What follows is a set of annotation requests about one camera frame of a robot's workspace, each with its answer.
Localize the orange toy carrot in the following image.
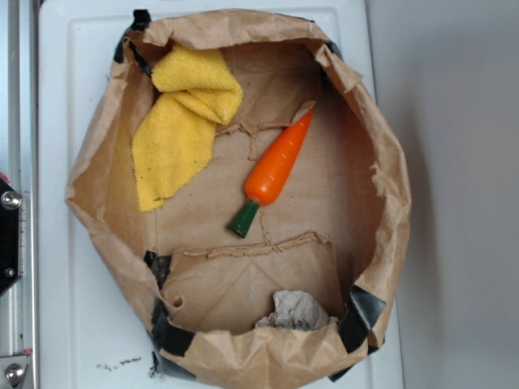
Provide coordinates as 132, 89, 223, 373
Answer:
227, 109, 313, 238

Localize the aluminium frame rail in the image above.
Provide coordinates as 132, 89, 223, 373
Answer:
1, 1, 41, 388

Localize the black metal bracket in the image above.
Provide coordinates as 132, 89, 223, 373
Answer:
0, 173, 22, 296

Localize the crumpled grey paper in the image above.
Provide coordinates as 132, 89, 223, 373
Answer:
255, 290, 338, 331

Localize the yellow cloth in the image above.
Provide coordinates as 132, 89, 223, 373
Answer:
131, 45, 243, 212

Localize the brown paper bag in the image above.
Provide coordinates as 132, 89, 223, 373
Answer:
66, 10, 411, 388

